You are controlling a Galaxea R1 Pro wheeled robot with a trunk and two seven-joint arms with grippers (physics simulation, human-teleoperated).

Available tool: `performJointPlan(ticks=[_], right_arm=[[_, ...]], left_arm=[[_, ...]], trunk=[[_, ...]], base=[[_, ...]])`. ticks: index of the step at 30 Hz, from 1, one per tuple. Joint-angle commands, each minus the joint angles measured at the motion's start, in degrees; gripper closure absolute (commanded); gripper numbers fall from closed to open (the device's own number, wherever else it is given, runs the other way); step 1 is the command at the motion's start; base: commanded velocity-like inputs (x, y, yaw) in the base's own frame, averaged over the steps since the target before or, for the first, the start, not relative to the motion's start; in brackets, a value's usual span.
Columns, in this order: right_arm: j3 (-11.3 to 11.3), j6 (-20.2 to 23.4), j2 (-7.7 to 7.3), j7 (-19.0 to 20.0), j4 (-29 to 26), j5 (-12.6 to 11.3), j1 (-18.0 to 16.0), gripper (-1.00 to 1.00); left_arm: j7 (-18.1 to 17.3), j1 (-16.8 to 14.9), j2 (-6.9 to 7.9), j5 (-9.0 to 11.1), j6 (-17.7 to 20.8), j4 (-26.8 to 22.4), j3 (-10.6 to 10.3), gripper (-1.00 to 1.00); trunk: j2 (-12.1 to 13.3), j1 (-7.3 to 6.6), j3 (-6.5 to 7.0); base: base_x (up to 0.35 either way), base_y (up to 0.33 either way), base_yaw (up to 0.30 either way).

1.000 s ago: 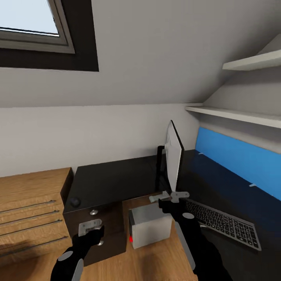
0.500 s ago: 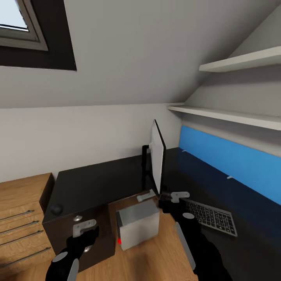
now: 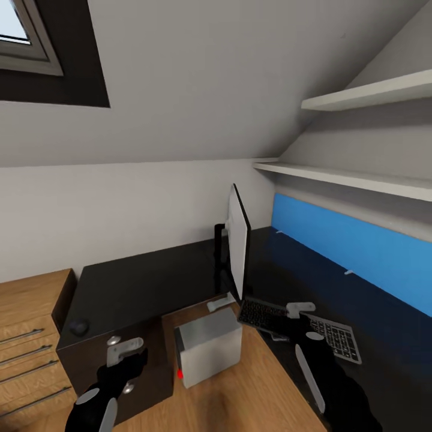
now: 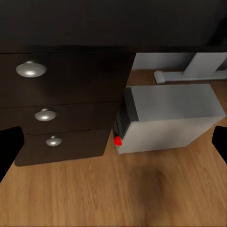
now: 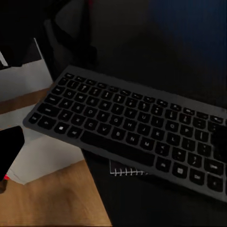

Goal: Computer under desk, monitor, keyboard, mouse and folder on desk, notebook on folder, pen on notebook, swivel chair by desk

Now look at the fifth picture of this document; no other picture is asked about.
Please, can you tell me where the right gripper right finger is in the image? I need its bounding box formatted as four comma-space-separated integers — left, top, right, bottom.
212, 126, 227, 164

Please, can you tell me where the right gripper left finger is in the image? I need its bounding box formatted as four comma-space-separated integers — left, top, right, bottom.
0, 126, 25, 182

